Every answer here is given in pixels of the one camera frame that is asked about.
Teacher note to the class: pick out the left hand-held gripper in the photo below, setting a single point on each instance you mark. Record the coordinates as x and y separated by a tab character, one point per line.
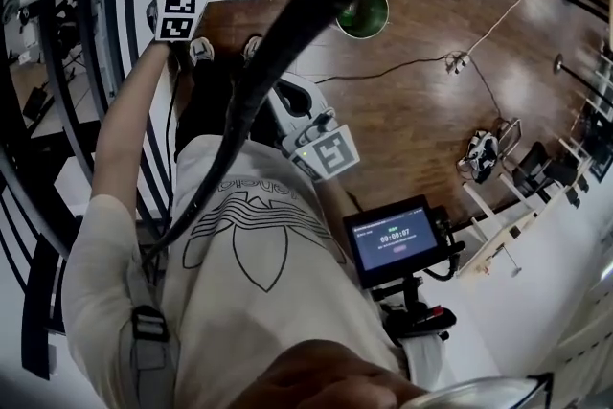
178	10

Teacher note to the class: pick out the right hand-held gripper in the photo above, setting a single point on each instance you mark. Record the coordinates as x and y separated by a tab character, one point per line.
330	151

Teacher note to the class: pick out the person's left forearm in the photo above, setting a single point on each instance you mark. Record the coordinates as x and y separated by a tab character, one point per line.
129	120

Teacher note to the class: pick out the wooden floor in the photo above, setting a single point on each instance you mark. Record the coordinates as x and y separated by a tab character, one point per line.
431	14

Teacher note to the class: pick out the person's left shoe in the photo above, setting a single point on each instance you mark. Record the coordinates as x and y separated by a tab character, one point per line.
201	51

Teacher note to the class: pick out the person's shoe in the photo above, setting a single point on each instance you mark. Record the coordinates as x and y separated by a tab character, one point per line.
251	48
201	51

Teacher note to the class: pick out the person's right shoe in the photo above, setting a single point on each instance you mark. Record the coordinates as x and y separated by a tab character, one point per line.
251	48

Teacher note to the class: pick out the person's black trousers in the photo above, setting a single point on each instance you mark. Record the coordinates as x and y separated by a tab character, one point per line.
211	100

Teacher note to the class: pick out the black monitor screen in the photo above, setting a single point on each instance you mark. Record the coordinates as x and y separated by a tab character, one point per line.
395	238

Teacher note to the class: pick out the person's cream printed shirt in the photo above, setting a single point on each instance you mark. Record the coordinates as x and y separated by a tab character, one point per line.
249	263

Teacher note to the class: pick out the green round bin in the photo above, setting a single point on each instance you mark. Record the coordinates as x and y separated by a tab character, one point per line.
362	13

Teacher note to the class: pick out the white power strip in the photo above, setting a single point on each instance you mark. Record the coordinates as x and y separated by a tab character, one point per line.
457	62

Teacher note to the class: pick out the black metal railing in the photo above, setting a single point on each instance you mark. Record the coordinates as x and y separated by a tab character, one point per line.
48	110

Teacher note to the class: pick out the black pole stand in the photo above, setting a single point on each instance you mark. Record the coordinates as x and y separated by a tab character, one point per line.
574	74

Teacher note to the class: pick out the black monitor mount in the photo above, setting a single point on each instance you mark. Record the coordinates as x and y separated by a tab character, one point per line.
416	306

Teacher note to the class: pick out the white wooden frame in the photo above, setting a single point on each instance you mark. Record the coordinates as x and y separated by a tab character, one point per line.
507	230

